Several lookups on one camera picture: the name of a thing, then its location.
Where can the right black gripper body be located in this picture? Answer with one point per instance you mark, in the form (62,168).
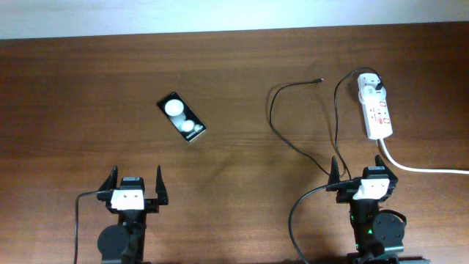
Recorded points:
(346,193)

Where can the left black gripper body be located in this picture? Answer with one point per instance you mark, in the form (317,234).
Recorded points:
(150,205)

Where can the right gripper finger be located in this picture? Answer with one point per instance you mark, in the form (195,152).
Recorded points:
(383,169)
(334,176)

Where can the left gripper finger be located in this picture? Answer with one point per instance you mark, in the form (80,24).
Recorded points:
(160,188)
(111,181)

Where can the black Samsung Galaxy smartphone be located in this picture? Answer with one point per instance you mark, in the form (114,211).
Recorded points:
(182,117)

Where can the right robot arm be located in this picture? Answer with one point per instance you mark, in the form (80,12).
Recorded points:
(378,233)

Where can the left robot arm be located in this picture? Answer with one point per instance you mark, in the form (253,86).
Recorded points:
(123,242)

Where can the white charger adapter plug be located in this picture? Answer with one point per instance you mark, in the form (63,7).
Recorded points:
(370,88)

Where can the white power strip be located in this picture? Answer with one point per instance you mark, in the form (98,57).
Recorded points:
(377,119)

